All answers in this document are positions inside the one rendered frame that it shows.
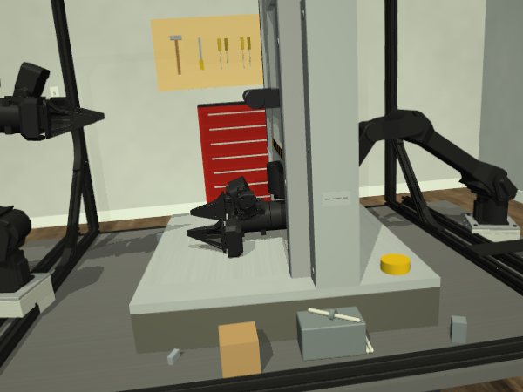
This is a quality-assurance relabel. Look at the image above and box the yellow short cylinder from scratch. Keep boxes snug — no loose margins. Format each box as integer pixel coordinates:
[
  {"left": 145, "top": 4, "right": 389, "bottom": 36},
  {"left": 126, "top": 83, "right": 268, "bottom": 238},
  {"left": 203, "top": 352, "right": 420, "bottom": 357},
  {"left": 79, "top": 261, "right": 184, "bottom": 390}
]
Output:
[{"left": 381, "top": 253, "right": 411, "bottom": 275}]

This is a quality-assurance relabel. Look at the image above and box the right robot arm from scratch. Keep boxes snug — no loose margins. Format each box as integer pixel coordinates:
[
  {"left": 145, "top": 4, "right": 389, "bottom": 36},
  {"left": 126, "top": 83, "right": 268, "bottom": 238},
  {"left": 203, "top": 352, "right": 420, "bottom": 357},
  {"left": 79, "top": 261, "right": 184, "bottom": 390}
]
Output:
[{"left": 0, "top": 62, "right": 50, "bottom": 293}]

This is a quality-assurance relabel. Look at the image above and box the tan cardboard box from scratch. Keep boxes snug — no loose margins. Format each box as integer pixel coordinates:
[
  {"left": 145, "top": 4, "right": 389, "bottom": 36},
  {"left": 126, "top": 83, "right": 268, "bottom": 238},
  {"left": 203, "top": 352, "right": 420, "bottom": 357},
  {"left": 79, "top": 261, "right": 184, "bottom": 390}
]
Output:
[{"left": 219, "top": 321, "right": 261, "bottom": 378}]

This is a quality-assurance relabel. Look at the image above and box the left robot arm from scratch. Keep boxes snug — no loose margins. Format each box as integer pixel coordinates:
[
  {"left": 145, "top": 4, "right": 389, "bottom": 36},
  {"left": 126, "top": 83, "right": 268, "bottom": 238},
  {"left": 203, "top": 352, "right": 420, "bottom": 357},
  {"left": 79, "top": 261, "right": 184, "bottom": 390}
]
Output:
[{"left": 228, "top": 109, "right": 518, "bottom": 231}]

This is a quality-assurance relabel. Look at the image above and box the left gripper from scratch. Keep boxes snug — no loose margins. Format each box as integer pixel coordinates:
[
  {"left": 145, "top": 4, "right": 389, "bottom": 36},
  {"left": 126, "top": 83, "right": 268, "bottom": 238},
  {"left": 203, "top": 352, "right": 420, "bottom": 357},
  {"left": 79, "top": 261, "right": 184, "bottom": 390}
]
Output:
[{"left": 187, "top": 186, "right": 271, "bottom": 258}]

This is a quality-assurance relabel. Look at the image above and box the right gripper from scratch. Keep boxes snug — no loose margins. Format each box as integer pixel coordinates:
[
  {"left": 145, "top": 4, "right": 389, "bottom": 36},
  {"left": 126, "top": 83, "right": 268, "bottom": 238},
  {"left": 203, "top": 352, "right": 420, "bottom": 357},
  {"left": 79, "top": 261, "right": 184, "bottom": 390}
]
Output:
[{"left": 0, "top": 97, "right": 105, "bottom": 141}]

